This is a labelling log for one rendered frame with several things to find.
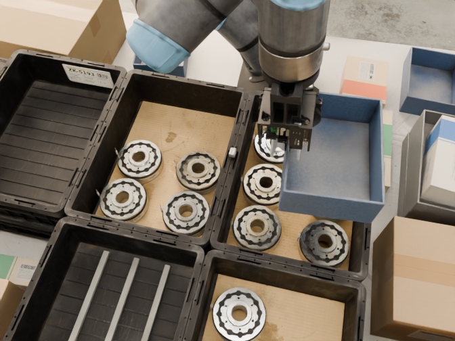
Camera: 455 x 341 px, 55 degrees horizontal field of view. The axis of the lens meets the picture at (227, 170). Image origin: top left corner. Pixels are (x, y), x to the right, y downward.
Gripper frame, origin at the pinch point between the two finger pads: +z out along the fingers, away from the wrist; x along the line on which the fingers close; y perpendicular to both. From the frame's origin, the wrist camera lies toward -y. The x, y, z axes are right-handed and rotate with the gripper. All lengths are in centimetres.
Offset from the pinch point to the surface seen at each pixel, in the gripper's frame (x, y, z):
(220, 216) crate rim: -12.3, 6.1, 20.0
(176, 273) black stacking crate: -20.4, 16.5, 28.1
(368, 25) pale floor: 28, -165, 116
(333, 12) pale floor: 8, -172, 114
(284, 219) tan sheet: 0.1, 0.3, 29.7
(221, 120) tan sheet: -19.1, -23.5, 28.1
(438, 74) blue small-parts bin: 39, -62, 46
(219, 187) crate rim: -13.4, 0.4, 18.5
